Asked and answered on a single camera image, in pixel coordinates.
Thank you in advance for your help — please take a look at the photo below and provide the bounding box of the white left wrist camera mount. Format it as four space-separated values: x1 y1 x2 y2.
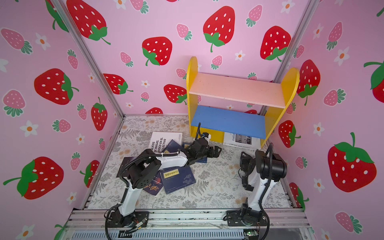
200 133 211 142

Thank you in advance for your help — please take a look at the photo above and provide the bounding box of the white Chokladfabriken photo book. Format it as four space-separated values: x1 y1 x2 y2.
223 133 261 150

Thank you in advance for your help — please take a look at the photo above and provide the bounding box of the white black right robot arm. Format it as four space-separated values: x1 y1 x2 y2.
239 144 288 226

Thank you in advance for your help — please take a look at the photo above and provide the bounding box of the dark book orange calligraphy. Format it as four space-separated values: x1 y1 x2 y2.
143 177 164 197

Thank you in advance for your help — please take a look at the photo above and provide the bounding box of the aluminium front rail frame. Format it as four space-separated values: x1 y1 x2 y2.
56 209 316 240

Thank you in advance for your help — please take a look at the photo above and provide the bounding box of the navy book lower yellow label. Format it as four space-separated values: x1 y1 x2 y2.
160 166 196 195

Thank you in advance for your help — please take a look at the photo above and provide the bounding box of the black book white chinese title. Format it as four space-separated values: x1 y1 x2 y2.
116 157 136 178

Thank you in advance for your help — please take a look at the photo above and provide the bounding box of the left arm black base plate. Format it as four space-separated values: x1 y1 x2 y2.
107 211 150 228

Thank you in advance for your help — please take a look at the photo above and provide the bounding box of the navy book by shelf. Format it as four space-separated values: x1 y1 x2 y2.
183 143 208 164

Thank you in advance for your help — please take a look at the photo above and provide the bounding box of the white book black spanish text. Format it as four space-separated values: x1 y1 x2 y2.
149 132 183 153

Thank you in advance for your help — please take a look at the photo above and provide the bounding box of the navy book yellow label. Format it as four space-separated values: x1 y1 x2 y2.
160 166 196 195
163 140 183 154

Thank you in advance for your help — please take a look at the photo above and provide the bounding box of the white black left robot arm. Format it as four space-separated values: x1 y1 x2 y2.
105 137 222 229

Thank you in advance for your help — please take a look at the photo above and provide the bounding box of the yellow pink blue bookshelf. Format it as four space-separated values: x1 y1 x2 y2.
186 57 300 146

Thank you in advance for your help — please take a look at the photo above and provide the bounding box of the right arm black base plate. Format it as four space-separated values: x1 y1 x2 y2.
223 210 268 227

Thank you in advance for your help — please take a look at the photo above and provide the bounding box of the navy book upper yellow label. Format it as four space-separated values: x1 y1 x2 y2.
163 140 183 154

